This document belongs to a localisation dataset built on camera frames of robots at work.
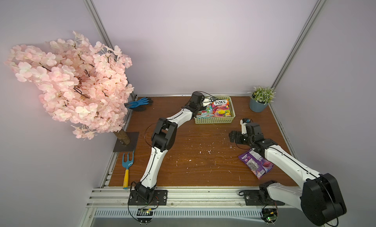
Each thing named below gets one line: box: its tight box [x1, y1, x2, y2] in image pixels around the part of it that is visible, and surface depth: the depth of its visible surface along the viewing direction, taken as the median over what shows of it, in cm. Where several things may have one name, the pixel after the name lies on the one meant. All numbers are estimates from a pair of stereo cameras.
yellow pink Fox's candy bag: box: [211, 98, 232, 118], surface depth 105 cm
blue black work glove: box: [128, 97, 154, 112], surface depth 116 cm
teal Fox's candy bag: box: [196, 104, 215, 119], surface depth 100 cm
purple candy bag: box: [237, 149, 274, 180], surface depth 83 cm
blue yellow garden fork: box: [121, 150, 135, 190], surface depth 85 cm
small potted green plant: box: [247, 86, 277, 113], surface depth 102 cm
